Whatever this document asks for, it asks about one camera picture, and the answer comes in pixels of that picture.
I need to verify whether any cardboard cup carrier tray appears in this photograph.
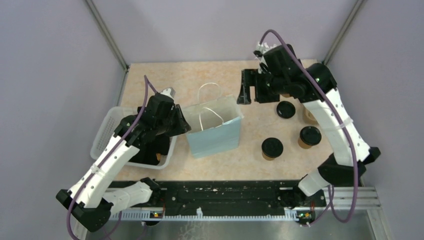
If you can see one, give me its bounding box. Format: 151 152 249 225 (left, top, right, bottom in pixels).
303 108 318 126

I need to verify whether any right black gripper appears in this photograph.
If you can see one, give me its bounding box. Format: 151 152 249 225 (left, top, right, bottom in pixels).
236 68 287 105

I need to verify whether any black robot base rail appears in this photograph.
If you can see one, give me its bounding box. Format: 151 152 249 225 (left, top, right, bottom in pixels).
109 179 332 220

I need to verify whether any brown paper coffee cup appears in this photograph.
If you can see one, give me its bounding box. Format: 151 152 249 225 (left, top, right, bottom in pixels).
297 138 312 149

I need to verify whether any clear plastic basket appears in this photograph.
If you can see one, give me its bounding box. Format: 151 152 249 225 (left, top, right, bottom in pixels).
90 106 177 170

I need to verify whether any black plastic cup lid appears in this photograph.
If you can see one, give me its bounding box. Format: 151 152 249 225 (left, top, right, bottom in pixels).
299 126 322 147

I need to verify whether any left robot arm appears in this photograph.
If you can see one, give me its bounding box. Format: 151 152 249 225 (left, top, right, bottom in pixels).
56 87 191 232

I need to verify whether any black cloth in basket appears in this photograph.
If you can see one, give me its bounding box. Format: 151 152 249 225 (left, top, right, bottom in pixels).
130 134 171 166

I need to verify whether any light blue paper bag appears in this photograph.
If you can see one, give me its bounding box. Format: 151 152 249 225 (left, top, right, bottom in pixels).
182 82 244 159

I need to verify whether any stack of black lids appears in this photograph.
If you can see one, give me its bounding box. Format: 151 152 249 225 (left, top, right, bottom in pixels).
276 101 296 119

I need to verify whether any white toothed cable rail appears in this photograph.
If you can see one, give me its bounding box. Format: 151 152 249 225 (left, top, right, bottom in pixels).
120 207 299 222

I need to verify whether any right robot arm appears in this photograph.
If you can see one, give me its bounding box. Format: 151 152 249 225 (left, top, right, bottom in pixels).
236 43 381 206

